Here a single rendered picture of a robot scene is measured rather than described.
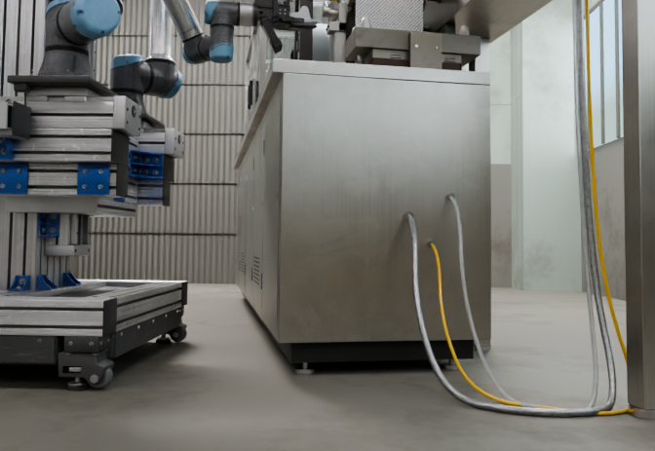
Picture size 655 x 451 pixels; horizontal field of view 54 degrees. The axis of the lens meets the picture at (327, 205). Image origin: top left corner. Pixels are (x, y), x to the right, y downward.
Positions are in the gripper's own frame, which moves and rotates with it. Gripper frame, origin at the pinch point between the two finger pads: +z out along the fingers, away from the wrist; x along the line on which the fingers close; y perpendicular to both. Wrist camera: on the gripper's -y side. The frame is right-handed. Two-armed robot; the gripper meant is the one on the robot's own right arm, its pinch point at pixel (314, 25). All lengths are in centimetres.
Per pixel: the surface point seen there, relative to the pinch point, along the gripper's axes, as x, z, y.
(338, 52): 8.0, 10.0, -5.7
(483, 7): -15, 53, 5
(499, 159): 331, 224, 5
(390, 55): -18.0, 20.8, -13.5
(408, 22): -0.1, 32.4, 3.5
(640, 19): -77, 63, -19
